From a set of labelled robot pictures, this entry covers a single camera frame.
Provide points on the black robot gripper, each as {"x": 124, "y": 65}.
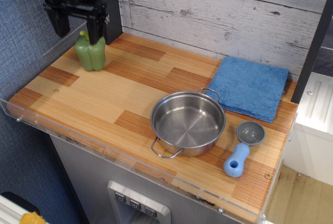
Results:
{"x": 93, "y": 10}

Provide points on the green plastic bell pepper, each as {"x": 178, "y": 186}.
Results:
{"x": 92, "y": 57}

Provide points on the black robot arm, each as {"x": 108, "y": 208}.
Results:
{"x": 93, "y": 11}

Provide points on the blue folded cloth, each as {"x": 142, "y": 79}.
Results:
{"x": 249, "y": 88}

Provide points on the grey toy fridge cabinet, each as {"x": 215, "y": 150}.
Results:
{"x": 90, "y": 174}

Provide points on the stainless steel pot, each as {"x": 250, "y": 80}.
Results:
{"x": 187, "y": 123}

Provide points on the clear acrylic table guard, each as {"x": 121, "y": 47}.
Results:
{"x": 107, "y": 113}

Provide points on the silver dispenser button panel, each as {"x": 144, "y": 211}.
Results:
{"x": 130, "y": 206}

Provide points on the yellow black object bottom left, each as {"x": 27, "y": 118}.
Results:
{"x": 15, "y": 209}

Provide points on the blue grey plastic scoop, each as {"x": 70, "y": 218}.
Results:
{"x": 249, "y": 133}

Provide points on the white ribbed side counter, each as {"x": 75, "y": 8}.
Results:
{"x": 309, "y": 148}

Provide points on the left black frame post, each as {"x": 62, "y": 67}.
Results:
{"x": 114, "y": 28}

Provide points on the black frame post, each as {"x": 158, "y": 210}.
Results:
{"x": 114, "y": 28}
{"x": 315, "y": 46}

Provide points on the right black frame post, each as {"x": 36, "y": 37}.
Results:
{"x": 315, "y": 46}

